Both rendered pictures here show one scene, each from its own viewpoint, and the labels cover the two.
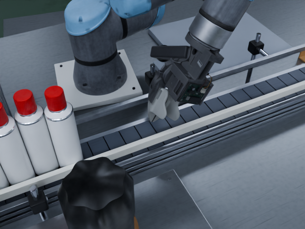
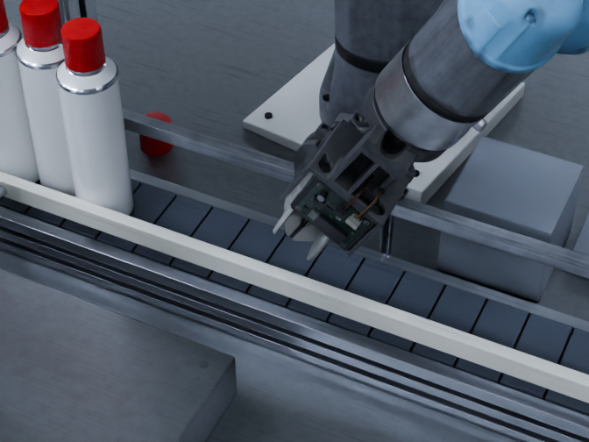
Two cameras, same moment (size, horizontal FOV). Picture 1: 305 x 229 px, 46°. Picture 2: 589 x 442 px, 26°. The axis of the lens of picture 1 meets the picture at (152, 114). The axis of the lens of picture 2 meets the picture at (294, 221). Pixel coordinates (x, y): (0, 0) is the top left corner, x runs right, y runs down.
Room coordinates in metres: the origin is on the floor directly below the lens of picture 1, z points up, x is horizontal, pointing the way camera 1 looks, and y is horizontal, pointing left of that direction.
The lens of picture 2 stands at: (0.07, -0.61, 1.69)
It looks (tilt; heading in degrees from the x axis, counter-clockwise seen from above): 44 degrees down; 51
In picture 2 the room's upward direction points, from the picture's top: straight up
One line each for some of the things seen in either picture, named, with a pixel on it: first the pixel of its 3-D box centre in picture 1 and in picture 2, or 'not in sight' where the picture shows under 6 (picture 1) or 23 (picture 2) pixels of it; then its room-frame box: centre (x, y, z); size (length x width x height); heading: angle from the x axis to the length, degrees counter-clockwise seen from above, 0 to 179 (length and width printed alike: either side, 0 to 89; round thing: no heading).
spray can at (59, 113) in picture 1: (63, 131); (94, 124); (0.47, 0.17, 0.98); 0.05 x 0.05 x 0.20
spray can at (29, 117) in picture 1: (36, 135); (54, 100); (0.46, 0.22, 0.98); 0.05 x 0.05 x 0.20
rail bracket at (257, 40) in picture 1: (258, 64); not in sight; (0.78, -0.28, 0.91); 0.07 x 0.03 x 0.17; 26
